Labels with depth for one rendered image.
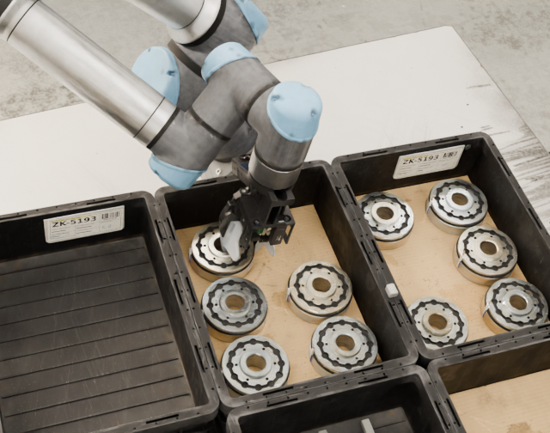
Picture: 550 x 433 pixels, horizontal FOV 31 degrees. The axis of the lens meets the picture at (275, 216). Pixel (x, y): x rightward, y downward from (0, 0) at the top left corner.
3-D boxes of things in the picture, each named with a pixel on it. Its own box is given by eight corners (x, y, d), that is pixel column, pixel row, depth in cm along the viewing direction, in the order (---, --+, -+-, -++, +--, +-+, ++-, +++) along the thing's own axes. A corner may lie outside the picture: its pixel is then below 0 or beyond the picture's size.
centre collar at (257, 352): (234, 355, 147) (235, 352, 147) (265, 346, 149) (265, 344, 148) (246, 383, 145) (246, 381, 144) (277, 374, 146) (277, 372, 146)
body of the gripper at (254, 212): (241, 253, 150) (259, 201, 141) (225, 209, 155) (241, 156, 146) (288, 246, 153) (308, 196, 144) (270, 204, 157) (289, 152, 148)
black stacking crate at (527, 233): (318, 203, 174) (328, 160, 165) (467, 174, 182) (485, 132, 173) (405, 399, 152) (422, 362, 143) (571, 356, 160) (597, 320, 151)
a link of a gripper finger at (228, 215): (213, 237, 155) (234, 201, 149) (210, 229, 156) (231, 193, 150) (240, 237, 158) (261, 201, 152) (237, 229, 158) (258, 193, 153)
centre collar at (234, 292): (213, 295, 153) (214, 293, 153) (242, 286, 155) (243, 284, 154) (226, 321, 151) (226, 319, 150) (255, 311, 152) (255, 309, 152)
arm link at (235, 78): (174, 91, 142) (222, 141, 138) (223, 30, 139) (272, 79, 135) (202, 101, 149) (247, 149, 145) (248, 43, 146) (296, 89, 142)
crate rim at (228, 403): (151, 198, 158) (151, 188, 156) (325, 167, 166) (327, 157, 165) (222, 418, 136) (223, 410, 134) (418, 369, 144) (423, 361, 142)
